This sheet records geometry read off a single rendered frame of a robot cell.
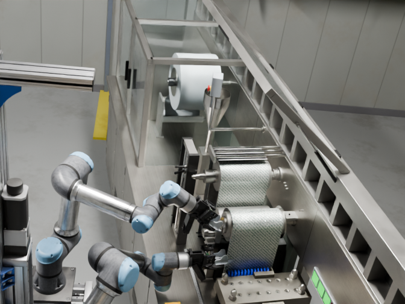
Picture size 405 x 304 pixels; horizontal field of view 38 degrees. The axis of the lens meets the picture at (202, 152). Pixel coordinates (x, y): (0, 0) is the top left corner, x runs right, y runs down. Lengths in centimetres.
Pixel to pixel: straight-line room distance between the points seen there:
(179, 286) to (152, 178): 86
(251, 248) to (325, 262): 36
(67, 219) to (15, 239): 44
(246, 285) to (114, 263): 68
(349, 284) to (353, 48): 434
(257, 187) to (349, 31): 376
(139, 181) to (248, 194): 84
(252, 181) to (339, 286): 66
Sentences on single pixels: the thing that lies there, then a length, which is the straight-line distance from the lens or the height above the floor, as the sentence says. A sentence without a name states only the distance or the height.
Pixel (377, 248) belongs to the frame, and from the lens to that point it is 215.
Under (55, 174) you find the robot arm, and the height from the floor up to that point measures 144.
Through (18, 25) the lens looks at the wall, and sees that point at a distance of 612.
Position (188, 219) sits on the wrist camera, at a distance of 251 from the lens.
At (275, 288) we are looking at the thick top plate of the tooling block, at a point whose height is 103.
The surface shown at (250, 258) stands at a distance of 271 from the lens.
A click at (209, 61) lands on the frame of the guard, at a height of 159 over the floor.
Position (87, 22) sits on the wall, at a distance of 600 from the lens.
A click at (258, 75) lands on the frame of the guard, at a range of 214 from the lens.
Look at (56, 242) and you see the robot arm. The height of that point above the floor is 105.
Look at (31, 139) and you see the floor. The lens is 546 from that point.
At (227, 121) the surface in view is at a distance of 349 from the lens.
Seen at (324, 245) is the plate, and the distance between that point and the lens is 249.
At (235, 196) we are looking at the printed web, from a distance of 277.
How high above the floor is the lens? 288
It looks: 32 degrees down
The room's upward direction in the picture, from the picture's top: 9 degrees clockwise
